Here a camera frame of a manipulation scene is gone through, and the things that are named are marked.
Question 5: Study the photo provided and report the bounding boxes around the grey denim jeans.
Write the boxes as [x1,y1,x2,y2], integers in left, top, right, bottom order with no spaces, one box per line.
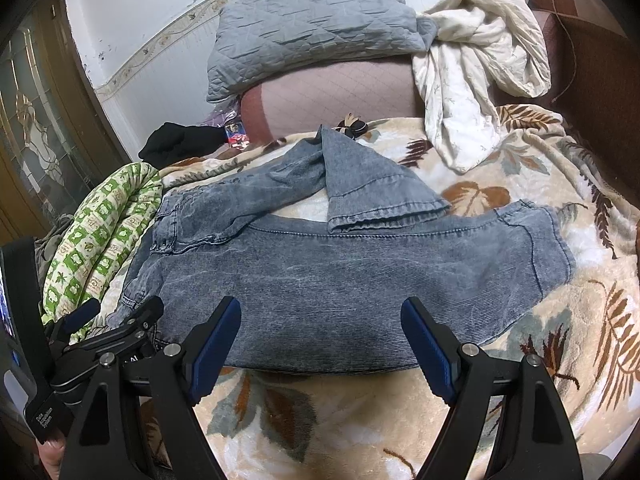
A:
[107,127,575,374]

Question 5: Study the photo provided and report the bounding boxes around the person hand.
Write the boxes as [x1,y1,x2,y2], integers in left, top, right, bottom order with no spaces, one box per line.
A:
[37,431,66,480]

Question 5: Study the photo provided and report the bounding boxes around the green white folded quilt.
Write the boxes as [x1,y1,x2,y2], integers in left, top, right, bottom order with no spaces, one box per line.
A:
[41,162,163,342]

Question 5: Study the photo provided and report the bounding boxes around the wooden glass door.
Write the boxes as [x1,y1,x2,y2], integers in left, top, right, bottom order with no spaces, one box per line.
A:
[1,0,130,243]

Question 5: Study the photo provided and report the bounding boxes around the black garment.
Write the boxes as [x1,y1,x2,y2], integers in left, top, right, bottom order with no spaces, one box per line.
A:
[138,122,228,169]

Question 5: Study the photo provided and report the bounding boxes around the colourful snack packet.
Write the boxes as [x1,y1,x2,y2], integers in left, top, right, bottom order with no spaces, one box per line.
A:
[224,120,250,151]

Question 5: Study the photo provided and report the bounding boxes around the purple plastic bag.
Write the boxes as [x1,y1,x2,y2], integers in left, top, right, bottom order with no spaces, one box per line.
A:
[201,96,241,128]

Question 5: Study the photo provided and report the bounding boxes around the black hair clip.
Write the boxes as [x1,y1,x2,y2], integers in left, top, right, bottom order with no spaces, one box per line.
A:
[335,113,369,139]

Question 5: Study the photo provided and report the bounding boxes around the grey quilted pillow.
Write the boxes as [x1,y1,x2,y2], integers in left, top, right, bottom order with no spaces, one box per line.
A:
[206,0,438,107]

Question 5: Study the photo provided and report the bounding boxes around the brown pink sofa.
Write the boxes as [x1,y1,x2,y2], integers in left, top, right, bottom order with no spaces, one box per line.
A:
[240,0,639,190]

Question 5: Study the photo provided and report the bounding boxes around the cream crumpled sheet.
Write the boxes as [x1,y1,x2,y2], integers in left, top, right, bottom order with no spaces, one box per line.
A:
[412,0,551,174]

